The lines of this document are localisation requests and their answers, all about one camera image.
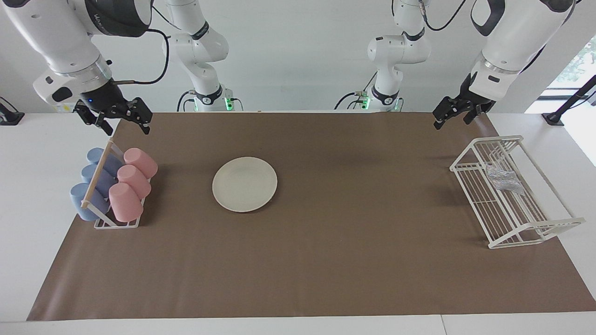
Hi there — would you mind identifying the shiny silver foil bag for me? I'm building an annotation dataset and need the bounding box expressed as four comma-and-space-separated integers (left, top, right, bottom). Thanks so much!
486, 163, 523, 194

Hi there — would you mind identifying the cream round plate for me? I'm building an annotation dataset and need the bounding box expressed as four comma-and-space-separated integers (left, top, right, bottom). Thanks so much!
212, 157, 278, 213

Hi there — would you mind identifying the blue plastic cup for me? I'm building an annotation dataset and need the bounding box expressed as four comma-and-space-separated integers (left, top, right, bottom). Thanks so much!
70, 183, 111, 221
81, 164, 117, 196
87, 147, 124, 176

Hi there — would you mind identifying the pink plastic cup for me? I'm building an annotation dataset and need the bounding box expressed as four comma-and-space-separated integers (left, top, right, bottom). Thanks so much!
123, 147, 158, 180
117, 165, 152, 200
108, 182, 144, 222

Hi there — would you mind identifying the white cup holder rack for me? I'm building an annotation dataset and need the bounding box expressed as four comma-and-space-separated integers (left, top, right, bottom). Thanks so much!
80, 138, 152, 229

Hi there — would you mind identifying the black clamp stand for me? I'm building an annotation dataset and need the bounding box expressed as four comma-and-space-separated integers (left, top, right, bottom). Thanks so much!
542, 74, 596, 126

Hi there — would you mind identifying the brown table mat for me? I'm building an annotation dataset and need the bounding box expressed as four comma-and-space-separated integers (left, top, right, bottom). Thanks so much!
27, 112, 596, 322

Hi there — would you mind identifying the black base cable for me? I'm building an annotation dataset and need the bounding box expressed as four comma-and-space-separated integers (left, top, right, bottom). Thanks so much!
334, 72, 378, 111
176, 90, 196, 112

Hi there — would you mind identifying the white wire dish rack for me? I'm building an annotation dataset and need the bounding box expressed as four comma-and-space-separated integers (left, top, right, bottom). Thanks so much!
449, 135, 586, 250

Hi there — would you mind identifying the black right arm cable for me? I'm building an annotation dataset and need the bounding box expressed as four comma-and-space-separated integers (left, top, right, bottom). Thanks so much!
112, 5, 183, 86

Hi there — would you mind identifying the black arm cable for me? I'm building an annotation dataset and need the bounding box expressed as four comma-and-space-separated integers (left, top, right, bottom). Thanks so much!
112, 5, 183, 86
390, 0, 468, 32

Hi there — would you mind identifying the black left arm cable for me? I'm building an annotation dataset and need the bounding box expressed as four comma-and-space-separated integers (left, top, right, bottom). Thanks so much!
390, 0, 468, 32

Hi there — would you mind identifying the black table mount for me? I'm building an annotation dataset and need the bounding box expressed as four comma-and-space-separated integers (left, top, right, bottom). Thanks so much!
0, 96, 25, 126

